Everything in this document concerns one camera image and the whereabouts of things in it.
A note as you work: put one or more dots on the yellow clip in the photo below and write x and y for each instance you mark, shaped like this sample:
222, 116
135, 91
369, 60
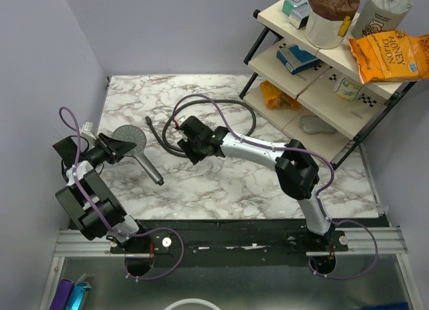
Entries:
344, 26

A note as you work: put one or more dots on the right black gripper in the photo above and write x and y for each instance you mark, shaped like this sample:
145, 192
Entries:
184, 144

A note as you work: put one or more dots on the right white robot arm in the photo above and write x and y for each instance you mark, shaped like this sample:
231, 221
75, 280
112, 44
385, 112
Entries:
296, 170

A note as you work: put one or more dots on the white cup brown lid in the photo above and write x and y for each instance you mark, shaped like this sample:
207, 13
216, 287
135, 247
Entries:
325, 19

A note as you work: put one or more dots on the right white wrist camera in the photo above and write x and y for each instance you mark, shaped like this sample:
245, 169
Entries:
181, 120

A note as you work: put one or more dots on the white round rim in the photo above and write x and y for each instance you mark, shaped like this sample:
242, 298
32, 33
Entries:
192, 301

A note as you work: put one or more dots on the teal small box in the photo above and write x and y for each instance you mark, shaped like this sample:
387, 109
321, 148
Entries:
290, 5

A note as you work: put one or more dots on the grey cylindrical canister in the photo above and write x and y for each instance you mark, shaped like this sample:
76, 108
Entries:
381, 16

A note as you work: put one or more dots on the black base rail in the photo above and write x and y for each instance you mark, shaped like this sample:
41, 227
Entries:
230, 243

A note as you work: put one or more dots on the cream three-tier shelf rack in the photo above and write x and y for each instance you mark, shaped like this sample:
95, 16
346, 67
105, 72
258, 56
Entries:
313, 89

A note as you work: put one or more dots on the silver small box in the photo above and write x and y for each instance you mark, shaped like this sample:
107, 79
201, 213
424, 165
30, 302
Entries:
298, 17

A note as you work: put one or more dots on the orange honey dijon bag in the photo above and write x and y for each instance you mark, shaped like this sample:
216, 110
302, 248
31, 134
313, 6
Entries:
392, 56

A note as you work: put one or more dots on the grey shower head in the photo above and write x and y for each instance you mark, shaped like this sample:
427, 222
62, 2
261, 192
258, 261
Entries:
131, 133

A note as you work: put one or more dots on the blue box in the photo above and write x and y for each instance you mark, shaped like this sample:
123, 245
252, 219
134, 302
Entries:
296, 60

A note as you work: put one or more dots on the orange snack bag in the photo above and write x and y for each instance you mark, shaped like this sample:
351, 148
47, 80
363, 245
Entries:
275, 98

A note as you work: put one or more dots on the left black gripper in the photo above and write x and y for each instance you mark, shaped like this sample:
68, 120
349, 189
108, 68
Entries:
112, 147

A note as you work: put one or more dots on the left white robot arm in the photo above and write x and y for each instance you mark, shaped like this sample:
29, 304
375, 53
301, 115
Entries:
87, 200

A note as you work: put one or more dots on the purple box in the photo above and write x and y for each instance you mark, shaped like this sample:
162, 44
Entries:
62, 295

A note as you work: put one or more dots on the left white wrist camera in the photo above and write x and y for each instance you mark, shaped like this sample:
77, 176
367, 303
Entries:
87, 130

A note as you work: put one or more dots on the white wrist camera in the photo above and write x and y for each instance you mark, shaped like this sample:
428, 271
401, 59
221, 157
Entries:
87, 130
181, 120

